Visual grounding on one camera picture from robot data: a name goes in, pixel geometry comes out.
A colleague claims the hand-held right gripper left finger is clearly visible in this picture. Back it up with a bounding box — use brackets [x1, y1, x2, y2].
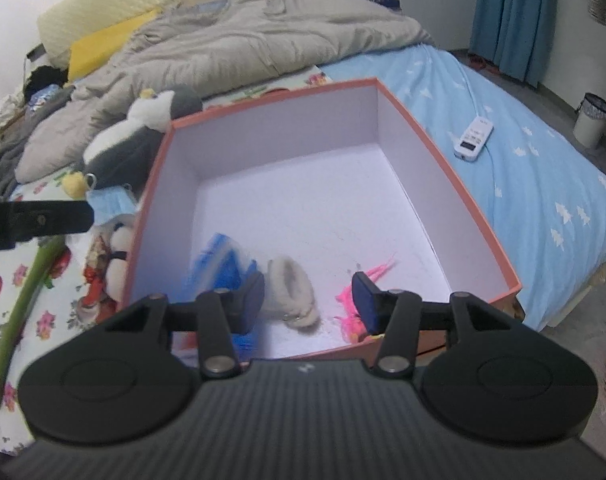
[90, 270, 267, 380]

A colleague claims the white remote control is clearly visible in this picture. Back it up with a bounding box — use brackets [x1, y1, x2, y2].
[453, 114, 495, 162]

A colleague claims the black clothing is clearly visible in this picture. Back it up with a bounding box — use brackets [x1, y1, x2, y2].
[22, 64, 70, 102]

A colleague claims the white trash bin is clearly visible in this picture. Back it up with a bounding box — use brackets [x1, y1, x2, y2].
[572, 92, 606, 149]

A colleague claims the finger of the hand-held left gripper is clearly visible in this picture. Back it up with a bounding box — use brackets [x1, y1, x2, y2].
[15, 200, 95, 239]

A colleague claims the pink feather toy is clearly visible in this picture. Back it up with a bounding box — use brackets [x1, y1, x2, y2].
[332, 251, 400, 345]

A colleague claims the blue tissue packet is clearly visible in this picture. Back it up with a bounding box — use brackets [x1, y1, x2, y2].
[184, 231, 260, 352]

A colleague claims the blue curtain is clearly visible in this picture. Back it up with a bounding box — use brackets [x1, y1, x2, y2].
[470, 0, 567, 89]

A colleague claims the yellow pillow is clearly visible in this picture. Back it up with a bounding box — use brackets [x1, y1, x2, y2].
[67, 7, 165, 84]

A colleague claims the dark grey blanket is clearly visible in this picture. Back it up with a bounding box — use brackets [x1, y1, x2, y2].
[0, 85, 77, 202]

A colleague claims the grey white penguin plush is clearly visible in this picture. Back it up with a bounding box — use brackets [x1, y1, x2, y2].
[62, 85, 204, 207]

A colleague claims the floral printed mat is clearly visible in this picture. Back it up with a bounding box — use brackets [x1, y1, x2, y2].
[0, 64, 335, 457]

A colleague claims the white crumpled cloth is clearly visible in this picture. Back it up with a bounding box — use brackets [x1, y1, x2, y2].
[0, 91, 28, 127]

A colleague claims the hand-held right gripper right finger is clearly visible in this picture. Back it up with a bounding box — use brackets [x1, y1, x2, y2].
[352, 271, 532, 380]

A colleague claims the blue face mask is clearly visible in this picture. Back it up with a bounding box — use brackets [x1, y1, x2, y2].
[89, 184, 140, 227]

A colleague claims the grey quilt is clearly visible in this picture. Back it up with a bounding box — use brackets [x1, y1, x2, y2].
[14, 0, 435, 184]

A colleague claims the orange cardboard shoe box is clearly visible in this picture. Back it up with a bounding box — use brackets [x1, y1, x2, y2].
[118, 77, 525, 362]

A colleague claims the beige fuzzy plush toy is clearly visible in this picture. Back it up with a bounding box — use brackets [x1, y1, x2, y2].
[266, 256, 320, 332]

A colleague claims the white cable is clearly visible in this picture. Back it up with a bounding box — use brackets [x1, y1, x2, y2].
[447, 54, 485, 137]

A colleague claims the white wardrobe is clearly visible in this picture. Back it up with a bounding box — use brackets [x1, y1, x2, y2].
[307, 0, 480, 52]

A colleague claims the blue white garment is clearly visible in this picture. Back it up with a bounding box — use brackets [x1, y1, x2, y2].
[27, 84, 64, 112]

